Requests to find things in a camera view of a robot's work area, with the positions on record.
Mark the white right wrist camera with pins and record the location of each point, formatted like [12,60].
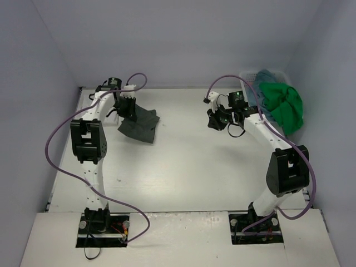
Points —
[213,99]

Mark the white plastic laundry basket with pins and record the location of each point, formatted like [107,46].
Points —
[249,77]

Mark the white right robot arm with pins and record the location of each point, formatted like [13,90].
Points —
[287,172]

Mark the green t-shirt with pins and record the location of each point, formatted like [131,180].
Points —
[284,104]

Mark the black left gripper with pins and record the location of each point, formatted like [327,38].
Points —
[127,110]

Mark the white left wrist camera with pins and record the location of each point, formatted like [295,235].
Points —
[128,91]

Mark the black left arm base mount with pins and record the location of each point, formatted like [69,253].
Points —
[95,235]

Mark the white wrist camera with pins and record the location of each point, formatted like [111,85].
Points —
[128,91]
[213,99]

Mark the light blue t-shirt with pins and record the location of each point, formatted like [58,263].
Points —
[263,76]

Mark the grey t-shirt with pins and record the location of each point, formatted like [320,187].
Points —
[143,129]

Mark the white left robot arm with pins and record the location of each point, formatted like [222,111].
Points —
[90,146]

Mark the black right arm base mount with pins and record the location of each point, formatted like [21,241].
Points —
[266,232]

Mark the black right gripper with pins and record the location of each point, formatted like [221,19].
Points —
[216,119]

